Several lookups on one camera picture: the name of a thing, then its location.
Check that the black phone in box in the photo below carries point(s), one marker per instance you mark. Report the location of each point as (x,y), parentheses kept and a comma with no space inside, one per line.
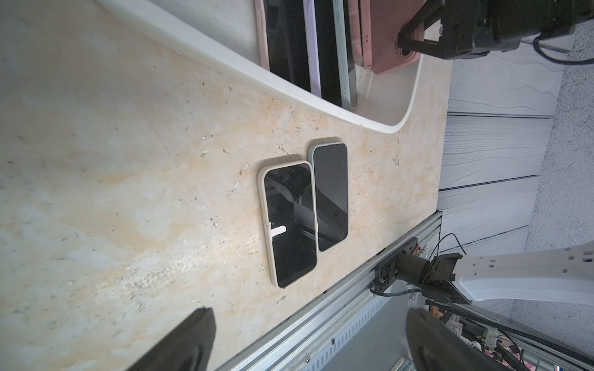
(282,40)

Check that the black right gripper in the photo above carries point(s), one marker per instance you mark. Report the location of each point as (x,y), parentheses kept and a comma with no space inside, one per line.
(472,29)

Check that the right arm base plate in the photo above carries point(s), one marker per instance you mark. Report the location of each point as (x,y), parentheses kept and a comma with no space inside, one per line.
(386,272)

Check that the black phone cream case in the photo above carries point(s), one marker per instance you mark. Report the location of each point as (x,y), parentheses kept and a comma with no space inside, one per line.
(288,209)

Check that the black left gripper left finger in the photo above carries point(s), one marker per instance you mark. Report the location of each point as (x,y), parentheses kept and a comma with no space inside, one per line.
(187,347)

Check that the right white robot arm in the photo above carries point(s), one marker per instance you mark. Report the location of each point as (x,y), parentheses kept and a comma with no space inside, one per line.
(561,275)

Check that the black phone lilac case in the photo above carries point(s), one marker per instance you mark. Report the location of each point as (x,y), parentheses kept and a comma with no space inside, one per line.
(321,46)

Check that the black phone green case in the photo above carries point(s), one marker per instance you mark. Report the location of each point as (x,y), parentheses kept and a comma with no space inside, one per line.
(330,169)

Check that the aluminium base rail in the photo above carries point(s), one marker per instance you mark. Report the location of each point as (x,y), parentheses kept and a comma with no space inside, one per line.
(314,334)

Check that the black phone pink case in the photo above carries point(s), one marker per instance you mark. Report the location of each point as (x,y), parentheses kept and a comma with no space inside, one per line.
(381,21)

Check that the white plastic storage box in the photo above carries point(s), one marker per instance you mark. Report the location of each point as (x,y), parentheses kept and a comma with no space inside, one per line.
(223,35)

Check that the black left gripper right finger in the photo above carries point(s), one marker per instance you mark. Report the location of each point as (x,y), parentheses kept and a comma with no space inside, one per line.
(434,347)

